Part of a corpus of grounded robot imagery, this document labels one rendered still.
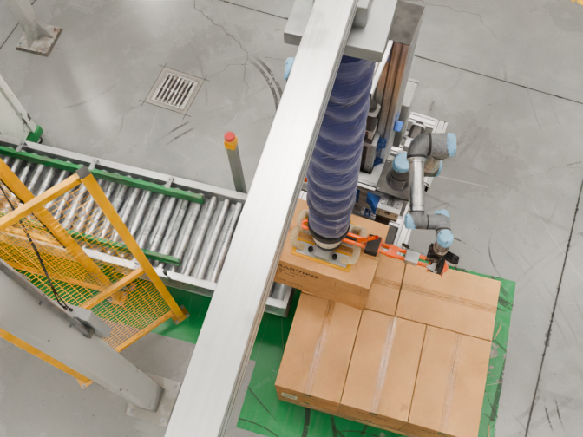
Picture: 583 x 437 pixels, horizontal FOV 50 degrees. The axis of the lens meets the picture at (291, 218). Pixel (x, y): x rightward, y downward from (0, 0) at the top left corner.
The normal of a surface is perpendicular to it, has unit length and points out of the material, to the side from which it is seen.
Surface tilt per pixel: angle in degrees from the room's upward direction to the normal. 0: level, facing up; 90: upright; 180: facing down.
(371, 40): 1
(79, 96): 0
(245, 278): 0
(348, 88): 77
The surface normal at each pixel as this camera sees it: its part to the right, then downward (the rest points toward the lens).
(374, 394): -0.03, -0.42
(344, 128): 0.30, 0.75
